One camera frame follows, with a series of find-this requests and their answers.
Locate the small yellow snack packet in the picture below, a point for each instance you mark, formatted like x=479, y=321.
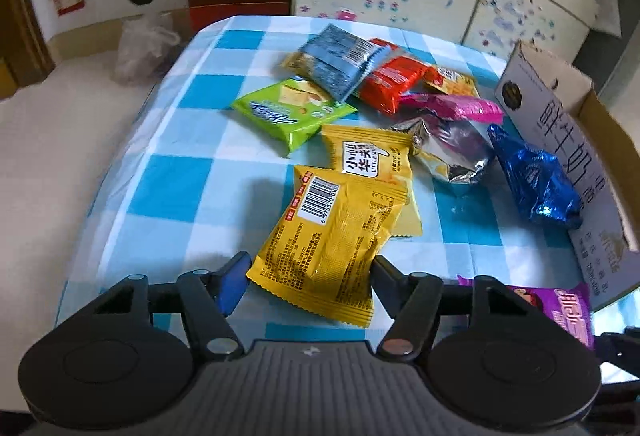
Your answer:
x=294, y=61

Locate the green snack packet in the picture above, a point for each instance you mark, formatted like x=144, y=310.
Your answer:
x=285, y=108

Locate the orange snack packet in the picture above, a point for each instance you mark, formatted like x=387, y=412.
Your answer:
x=457, y=83

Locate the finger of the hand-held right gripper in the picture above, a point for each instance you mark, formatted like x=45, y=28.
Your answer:
x=620, y=347

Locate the clear plastic bag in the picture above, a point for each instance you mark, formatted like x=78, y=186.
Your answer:
x=142, y=48

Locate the blue foil snack packet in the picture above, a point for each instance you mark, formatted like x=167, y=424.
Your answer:
x=535, y=181

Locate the purple snack packet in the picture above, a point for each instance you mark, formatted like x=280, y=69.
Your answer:
x=565, y=311

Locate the yellow white-label snack packet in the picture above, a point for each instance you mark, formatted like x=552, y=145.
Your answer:
x=370, y=150

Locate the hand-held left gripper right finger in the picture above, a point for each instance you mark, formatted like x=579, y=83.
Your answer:
x=387, y=278

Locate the silver foil snack packet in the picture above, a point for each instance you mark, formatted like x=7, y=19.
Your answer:
x=450, y=150

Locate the blue white checked tablecloth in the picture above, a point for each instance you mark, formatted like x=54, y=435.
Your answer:
x=200, y=176

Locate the small red snack packet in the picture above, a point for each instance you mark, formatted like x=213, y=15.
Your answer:
x=385, y=44

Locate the blue-grey snack packet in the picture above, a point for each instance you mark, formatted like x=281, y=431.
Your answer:
x=335, y=60

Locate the large red snack packet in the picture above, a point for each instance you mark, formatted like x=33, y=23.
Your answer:
x=392, y=81

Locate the brown wooden door frame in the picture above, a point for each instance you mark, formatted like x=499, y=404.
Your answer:
x=20, y=15

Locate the pink snack packet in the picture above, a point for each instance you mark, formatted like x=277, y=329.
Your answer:
x=460, y=108

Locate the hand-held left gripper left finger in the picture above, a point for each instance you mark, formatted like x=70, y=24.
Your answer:
x=232, y=285

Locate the yellow barcode snack packet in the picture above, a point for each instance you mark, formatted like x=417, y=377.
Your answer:
x=325, y=241

